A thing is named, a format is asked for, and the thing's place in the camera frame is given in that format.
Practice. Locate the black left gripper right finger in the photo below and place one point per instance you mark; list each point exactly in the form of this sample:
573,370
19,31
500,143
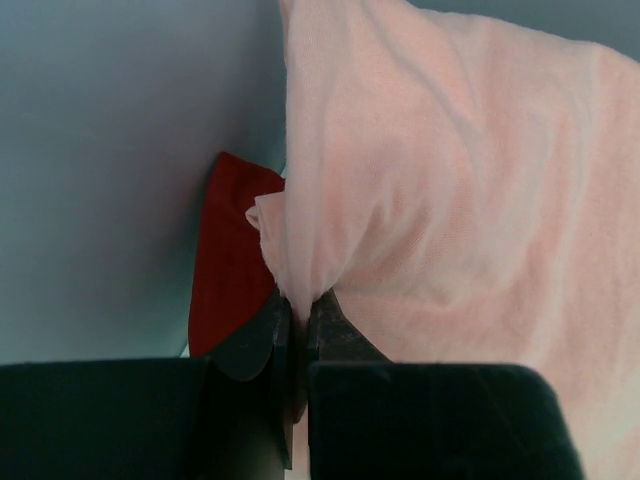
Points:
371,418

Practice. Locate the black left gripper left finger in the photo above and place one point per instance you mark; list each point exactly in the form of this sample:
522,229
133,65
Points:
223,415

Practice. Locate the salmon pink t-shirt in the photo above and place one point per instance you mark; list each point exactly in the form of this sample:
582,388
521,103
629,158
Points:
469,190

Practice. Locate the folded dark red t-shirt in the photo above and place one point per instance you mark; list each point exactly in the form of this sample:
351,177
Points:
231,282

